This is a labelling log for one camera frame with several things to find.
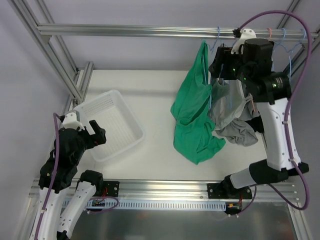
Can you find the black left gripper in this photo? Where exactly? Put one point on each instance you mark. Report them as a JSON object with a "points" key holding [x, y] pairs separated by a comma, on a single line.
{"points": [[88, 137]]}

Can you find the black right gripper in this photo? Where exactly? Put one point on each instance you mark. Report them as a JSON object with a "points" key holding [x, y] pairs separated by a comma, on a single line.
{"points": [[222, 62]]}

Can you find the grey tank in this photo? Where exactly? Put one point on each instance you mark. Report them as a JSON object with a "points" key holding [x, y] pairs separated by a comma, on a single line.
{"points": [[220, 113], [238, 131]]}

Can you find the green tank top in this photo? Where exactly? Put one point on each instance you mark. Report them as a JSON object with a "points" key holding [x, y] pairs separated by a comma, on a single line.
{"points": [[193, 133]]}

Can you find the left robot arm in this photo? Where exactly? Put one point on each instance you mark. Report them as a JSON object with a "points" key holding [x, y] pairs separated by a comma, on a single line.
{"points": [[56, 176]]}

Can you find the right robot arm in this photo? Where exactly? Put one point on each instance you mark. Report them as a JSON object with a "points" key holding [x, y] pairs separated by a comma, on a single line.
{"points": [[271, 91]]}

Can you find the black tank top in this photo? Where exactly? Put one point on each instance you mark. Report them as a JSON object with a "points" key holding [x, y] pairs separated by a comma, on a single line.
{"points": [[257, 124]]}

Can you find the blue hanger with black top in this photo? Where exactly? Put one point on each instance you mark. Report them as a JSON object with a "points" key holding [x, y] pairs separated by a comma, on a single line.
{"points": [[280, 44]]}

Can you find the blue hanger far right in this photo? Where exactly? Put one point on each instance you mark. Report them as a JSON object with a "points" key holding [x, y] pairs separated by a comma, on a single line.
{"points": [[297, 42]]}

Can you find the white plastic basket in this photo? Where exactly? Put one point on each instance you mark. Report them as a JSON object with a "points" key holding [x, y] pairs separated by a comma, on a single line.
{"points": [[112, 113]]}

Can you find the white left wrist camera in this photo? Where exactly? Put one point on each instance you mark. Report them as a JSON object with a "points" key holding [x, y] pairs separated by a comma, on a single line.
{"points": [[71, 120]]}

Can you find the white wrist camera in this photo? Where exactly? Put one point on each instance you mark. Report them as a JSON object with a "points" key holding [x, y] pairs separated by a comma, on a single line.
{"points": [[245, 34], [71, 120]]}

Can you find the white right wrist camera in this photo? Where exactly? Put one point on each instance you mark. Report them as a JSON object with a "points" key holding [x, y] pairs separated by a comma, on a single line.
{"points": [[245, 34]]}

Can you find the pink wire hanger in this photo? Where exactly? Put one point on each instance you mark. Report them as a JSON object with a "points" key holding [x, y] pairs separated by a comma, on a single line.
{"points": [[253, 102]]}

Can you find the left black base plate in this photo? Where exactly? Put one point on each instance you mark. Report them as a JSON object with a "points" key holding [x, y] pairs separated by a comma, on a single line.
{"points": [[110, 188]]}

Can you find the aluminium frame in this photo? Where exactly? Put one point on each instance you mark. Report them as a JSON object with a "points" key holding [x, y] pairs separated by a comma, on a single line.
{"points": [[41, 33]]}

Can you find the white slotted cable duct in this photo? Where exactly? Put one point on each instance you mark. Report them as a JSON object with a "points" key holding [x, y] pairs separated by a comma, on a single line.
{"points": [[130, 204]]}

